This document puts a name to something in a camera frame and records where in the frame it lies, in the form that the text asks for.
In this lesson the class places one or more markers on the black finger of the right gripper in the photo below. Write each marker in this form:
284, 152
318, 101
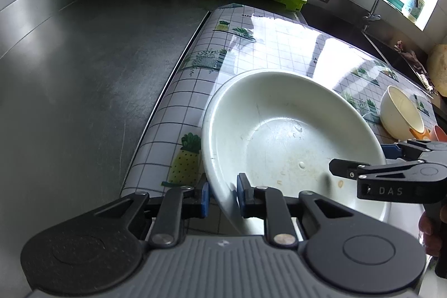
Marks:
352, 170
414, 149

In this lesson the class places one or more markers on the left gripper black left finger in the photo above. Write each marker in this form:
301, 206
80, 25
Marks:
96, 251

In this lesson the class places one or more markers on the orange plastic bowl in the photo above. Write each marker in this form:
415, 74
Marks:
437, 134

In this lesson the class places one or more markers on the dish soap bottle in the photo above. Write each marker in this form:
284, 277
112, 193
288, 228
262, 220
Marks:
412, 9

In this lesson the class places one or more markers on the round wooden cutting board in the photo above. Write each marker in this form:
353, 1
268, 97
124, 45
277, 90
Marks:
437, 68

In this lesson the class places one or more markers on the plant-patterned grid table mat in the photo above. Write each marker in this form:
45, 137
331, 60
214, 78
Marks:
238, 39

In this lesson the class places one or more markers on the right hand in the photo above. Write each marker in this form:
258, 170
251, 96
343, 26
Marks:
432, 242

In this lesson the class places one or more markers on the cream strainer bowl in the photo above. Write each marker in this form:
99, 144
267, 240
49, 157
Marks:
399, 116

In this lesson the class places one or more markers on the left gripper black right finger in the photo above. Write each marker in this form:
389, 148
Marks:
343, 248

